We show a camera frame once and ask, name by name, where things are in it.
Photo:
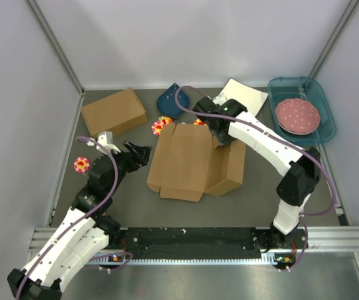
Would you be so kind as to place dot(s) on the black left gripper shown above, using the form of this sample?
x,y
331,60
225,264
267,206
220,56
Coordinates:
x,y
141,156

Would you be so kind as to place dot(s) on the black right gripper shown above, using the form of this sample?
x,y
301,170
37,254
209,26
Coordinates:
x,y
223,140

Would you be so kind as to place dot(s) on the brown cardboard box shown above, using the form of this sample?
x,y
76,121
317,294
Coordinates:
x,y
188,162
117,113

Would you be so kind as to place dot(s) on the pink flower plush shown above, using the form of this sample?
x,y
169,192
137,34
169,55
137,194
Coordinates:
x,y
157,127
81,165

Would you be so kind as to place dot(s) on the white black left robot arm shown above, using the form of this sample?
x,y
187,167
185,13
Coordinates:
x,y
85,230

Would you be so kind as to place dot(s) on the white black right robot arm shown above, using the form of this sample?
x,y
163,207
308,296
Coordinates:
x,y
231,122

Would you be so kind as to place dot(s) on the closed brown cardboard box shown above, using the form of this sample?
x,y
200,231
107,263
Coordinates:
x,y
117,113

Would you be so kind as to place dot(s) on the orange flower plush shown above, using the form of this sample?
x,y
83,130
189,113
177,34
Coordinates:
x,y
198,122

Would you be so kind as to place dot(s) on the rainbow flower plush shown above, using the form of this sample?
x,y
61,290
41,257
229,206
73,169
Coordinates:
x,y
165,120

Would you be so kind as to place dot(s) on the white square plate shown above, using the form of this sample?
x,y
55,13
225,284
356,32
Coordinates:
x,y
251,98

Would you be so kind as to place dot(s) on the dark blue ceramic bowl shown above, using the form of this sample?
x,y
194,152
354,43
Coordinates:
x,y
166,102

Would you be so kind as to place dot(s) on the teal plastic bin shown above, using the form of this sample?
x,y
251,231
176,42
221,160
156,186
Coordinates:
x,y
282,88

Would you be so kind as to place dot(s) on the pink dotted plate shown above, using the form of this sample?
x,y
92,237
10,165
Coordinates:
x,y
297,116

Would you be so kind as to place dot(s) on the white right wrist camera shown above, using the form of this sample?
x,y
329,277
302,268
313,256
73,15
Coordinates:
x,y
220,99

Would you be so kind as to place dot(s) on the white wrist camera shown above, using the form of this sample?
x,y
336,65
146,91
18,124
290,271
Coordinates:
x,y
220,99
106,140

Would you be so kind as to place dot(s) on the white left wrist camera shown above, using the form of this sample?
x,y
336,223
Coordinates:
x,y
106,140

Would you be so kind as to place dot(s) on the grey slotted cable duct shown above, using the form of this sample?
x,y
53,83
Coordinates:
x,y
262,259

